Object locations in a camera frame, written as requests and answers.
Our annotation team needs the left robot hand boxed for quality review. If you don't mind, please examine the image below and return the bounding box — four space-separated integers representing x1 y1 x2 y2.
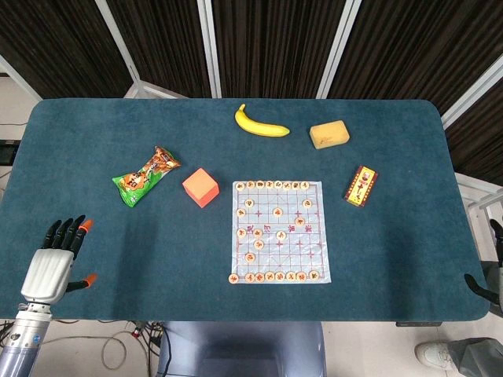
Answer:
20 214 98 306

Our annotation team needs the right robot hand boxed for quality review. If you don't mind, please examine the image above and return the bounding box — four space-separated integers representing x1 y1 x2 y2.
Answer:
464 218 503 316

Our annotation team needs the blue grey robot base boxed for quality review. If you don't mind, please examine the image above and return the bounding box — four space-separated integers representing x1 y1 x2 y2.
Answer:
156 320 328 377

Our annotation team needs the white sneaker shoe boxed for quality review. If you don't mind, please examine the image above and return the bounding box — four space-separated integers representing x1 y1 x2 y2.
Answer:
415 341 453 371

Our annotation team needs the blue felt table mat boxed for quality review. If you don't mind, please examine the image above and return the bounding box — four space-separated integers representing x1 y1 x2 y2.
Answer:
0 97 492 321

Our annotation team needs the black box on floor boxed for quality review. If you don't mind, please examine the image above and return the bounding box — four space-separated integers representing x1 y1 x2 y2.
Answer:
0 138 19 167

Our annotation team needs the green orange snack bag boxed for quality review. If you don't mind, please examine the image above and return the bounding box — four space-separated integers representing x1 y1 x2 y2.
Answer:
112 145 182 208

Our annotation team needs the dark slatted partition panel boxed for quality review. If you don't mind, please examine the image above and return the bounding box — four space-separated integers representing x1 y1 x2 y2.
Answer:
197 0 362 100
317 0 503 115
440 54 503 186
0 0 139 101
95 0 222 99

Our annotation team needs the red yellow card box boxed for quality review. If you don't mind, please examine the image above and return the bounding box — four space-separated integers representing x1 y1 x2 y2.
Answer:
344 165 380 207

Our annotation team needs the orange foam cube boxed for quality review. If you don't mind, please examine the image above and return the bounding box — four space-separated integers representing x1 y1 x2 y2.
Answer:
182 167 221 209

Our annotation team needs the plastic xiangqi board sheet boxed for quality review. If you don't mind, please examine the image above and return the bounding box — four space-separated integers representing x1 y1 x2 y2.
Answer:
229 180 332 284

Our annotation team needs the white partition foot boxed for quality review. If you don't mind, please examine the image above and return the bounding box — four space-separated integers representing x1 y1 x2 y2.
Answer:
123 76 190 100

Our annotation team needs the yellow sponge block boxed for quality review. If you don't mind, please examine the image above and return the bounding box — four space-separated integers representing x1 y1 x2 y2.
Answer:
309 119 351 151

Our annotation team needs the yellow banana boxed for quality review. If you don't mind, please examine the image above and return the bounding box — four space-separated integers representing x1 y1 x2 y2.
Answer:
234 103 291 138

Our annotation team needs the white metal frame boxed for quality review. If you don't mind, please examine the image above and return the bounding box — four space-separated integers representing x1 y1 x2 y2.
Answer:
454 171 503 221

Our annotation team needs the white floor cable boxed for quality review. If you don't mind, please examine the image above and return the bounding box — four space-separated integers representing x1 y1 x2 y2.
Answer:
41 329 159 372

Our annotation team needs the black floor cable bundle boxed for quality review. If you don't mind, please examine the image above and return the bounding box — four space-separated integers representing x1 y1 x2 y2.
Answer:
127 320 165 357

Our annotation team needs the black cable on robot base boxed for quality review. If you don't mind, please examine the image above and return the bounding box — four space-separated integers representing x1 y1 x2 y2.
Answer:
160 328 174 377

